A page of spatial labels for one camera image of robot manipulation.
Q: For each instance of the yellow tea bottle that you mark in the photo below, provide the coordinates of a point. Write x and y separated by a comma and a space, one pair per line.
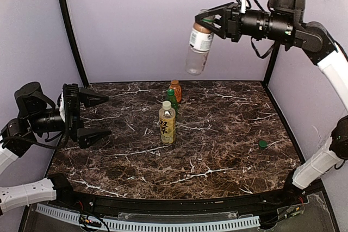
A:
167, 123

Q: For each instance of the black frame post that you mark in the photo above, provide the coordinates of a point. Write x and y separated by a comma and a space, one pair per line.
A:
271, 64
72, 42

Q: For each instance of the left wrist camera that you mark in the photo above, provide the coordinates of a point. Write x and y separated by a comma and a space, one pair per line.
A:
62, 107

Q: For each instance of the black front rail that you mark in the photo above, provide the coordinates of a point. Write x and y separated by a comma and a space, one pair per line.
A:
260, 203

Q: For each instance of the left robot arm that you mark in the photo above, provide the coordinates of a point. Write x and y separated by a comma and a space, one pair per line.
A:
38, 115

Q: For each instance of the green soda bottle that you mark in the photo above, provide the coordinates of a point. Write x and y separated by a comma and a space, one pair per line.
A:
170, 96

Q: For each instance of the orange drink bottle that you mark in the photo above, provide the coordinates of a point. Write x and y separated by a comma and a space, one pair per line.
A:
177, 89

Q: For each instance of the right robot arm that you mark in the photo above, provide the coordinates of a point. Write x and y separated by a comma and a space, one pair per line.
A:
283, 22

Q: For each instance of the coffee latte bottle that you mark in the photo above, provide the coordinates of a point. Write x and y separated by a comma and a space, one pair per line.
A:
200, 42

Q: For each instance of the left black frame post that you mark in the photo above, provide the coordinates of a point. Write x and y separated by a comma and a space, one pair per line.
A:
72, 42

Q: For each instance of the green bottle cap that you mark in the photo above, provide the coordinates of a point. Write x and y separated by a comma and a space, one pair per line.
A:
262, 144

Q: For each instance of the right black frame post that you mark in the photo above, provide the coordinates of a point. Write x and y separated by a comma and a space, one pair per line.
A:
271, 64

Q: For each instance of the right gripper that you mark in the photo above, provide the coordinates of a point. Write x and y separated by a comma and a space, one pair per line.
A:
232, 22

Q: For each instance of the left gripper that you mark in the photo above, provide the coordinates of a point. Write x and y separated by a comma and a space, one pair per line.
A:
72, 112

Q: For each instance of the white slotted cable duct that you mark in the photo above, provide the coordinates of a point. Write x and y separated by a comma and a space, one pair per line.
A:
226, 221

